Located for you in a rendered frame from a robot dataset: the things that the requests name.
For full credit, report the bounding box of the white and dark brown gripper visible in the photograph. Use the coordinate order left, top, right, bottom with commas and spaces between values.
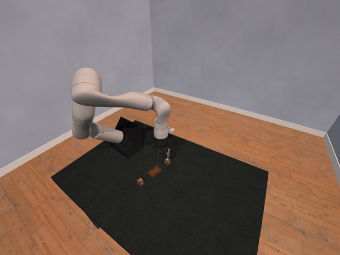
154, 126, 174, 158

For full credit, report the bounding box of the orange cube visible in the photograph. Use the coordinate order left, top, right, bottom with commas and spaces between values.
164, 158, 171, 165
137, 177, 144, 186

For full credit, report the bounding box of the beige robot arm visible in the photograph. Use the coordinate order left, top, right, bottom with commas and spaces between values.
71, 67, 171, 143

